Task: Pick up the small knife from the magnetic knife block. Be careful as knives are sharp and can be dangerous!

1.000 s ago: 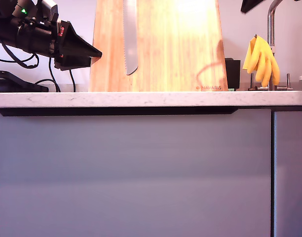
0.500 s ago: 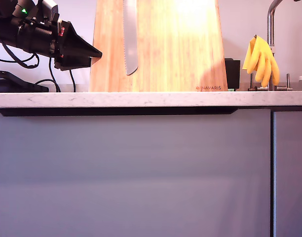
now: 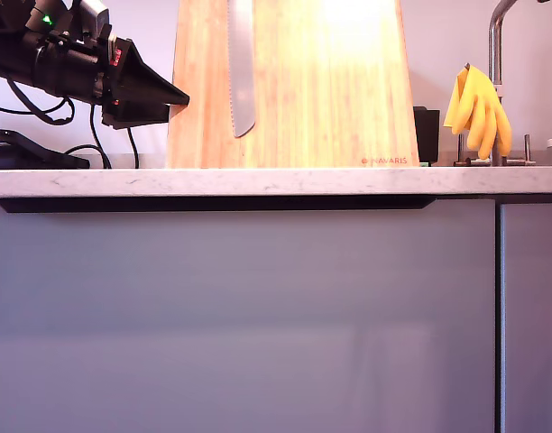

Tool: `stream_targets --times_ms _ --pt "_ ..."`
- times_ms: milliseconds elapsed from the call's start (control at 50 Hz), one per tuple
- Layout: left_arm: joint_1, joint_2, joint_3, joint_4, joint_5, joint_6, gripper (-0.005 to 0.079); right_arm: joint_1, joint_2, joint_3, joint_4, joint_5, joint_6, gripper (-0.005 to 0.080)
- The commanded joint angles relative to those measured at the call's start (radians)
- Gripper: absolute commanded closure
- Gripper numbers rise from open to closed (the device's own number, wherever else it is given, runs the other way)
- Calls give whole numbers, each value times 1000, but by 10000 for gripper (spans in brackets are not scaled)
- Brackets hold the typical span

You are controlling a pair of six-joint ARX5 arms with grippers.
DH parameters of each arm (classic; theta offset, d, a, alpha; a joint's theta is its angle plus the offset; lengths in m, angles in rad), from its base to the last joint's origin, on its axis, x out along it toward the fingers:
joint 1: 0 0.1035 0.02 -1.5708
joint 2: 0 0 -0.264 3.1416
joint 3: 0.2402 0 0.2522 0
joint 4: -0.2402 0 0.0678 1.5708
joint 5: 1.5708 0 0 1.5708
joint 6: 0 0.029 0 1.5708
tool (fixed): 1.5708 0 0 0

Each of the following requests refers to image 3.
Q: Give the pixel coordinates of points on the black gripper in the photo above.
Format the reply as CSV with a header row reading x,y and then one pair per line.
x,y
73,67

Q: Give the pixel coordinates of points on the black square container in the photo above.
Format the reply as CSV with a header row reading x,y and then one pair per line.
x,y
426,135

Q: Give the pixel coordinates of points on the yellow rubber glove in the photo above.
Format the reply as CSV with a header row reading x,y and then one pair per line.
x,y
481,113

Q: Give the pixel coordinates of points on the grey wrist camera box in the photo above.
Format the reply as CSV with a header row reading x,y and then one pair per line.
x,y
94,11

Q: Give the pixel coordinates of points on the wooden magnetic knife block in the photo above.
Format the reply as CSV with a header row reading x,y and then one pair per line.
x,y
294,113

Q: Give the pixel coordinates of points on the black contact grill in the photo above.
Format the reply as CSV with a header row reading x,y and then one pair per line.
x,y
37,158

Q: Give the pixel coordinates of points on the grey cabinet door front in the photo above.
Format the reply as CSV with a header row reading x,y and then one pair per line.
x,y
240,315
533,315

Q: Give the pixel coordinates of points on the large serrated bread knife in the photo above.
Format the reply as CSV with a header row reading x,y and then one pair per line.
x,y
242,67

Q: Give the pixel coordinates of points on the chrome kitchen tap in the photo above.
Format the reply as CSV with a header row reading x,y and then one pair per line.
x,y
495,54

